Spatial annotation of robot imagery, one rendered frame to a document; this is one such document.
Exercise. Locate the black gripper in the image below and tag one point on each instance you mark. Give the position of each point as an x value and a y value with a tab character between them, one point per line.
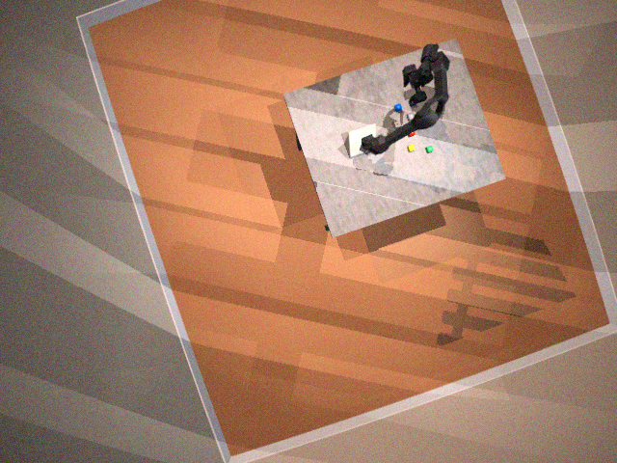
409	76

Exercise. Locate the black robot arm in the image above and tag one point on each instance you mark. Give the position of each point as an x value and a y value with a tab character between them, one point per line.
426	117

